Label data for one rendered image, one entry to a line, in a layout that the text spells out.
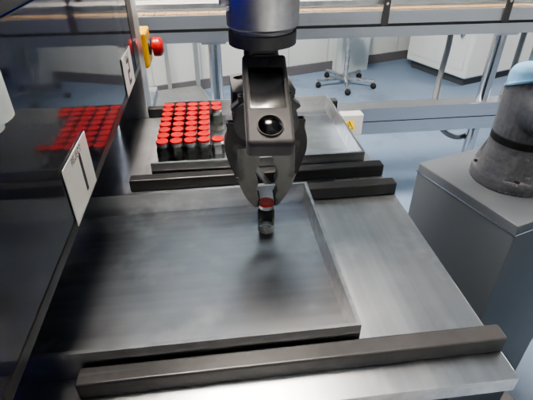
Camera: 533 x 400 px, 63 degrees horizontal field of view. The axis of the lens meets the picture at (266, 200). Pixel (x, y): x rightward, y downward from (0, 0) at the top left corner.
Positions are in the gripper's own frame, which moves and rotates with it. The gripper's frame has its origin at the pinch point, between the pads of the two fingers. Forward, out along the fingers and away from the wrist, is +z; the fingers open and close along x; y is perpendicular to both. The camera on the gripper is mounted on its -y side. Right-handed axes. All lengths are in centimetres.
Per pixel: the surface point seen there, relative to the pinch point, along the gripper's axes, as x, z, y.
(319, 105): -16.3, 4.5, 40.5
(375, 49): -150, 83, 364
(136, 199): 17.3, 2.8, 6.6
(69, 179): 19.1, -10.2, -9.3
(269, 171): -2.0, 3.6, 13.1
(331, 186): -10.6, 3.7, 7.5
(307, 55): -78, 79, 341
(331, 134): -16.0, 5.6, 28.8
